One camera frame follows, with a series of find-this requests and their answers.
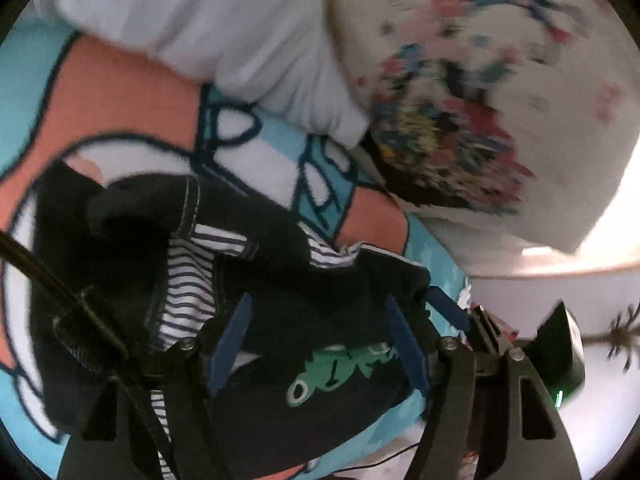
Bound light grey pillow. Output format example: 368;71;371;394
27;0;367;150

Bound black striped kids pants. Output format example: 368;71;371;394
25;162;431;479

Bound floral print cushion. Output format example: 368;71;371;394
326;0;639;252

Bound teal star cartoon blanket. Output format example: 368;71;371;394
1;21;456;479

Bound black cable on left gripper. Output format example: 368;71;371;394
0;228;177;480

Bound white decorated headboard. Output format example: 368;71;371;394
418;219;640;480

